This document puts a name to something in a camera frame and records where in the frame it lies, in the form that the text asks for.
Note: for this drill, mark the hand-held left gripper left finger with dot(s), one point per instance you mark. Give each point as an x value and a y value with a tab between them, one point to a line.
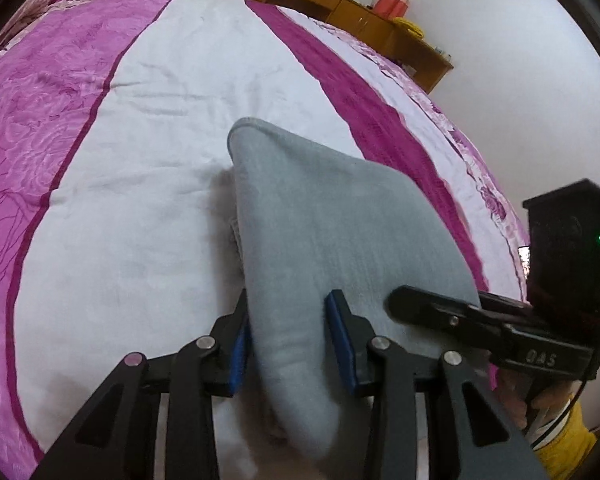
237	360

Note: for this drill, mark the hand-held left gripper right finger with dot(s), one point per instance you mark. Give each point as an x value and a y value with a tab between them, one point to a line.
339	345

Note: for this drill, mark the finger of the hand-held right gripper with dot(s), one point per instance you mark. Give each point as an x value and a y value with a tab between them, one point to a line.
430	310
505	302

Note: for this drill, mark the grey towel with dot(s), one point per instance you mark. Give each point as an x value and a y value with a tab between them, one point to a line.
320	220

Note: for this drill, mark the person's right forearm yellow sleeve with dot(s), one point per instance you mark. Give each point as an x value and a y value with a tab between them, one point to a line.
565	450

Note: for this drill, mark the person's right hand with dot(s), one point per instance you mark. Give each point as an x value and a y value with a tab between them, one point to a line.
515	400

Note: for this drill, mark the pink and white striped bedspread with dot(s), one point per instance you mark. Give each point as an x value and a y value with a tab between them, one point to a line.
130	185

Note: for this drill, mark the yellow object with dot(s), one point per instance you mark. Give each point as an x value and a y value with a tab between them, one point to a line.
409	27

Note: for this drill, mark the long wooden cabinet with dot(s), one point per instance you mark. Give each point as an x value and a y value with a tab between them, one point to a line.
360	15

